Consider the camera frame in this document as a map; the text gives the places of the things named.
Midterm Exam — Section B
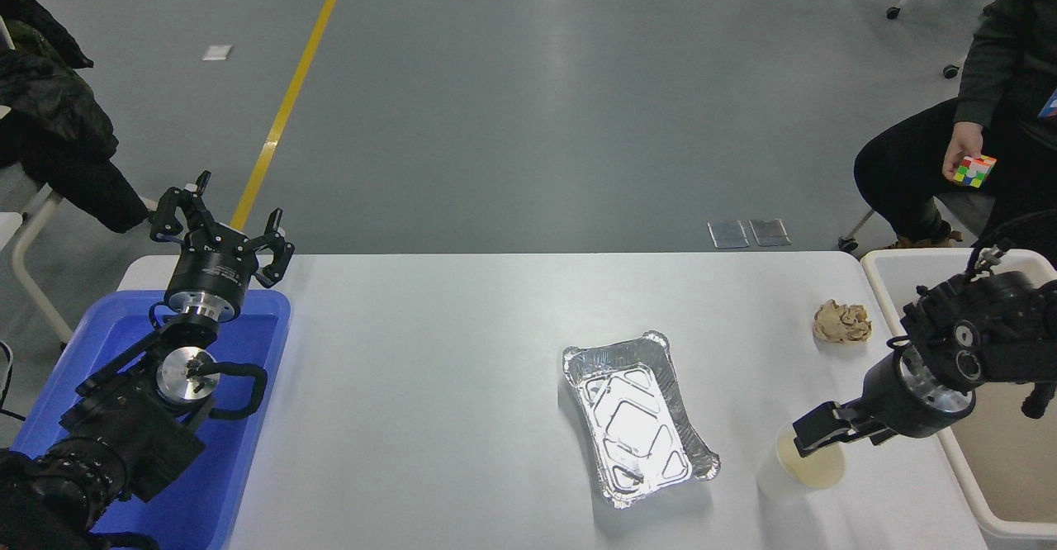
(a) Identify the person's hand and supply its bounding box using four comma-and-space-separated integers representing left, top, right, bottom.
941, 121, 986, 181

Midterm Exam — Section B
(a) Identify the multicoloured puzzle cube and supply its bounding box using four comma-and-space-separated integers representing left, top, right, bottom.
953, 154, 998, 189

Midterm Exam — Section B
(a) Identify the clear floor plate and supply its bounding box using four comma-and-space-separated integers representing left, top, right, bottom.
708, 220, 750, 249
749, 219, 792, 248

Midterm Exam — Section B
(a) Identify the large pale plastic bin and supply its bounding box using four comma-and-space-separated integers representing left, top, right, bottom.
860, 249, 1057, 541

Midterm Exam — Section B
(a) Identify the white paper cup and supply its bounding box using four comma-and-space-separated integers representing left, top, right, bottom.
756, 422, 848, 501

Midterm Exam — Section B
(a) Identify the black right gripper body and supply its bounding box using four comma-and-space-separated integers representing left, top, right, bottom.
863, 352, 972, 440

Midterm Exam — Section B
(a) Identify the seated person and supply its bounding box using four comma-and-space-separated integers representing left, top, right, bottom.
0, 0, 154, 235

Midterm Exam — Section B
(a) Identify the crumpled tan paper ball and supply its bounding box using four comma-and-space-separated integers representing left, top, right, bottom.
812, 299, 873, 345

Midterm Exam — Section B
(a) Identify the silver foil tray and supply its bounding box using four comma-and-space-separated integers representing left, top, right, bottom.
562, 331, 721, 510

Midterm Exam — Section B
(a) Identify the white metal chair frame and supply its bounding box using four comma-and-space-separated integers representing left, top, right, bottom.
0, 20, 162, 346

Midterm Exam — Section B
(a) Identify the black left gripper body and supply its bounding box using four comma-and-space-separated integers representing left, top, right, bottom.
165, 226, 262, 308

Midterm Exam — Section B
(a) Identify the blue plastic tray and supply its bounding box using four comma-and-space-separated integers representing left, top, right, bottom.
10, 288, 292, 550

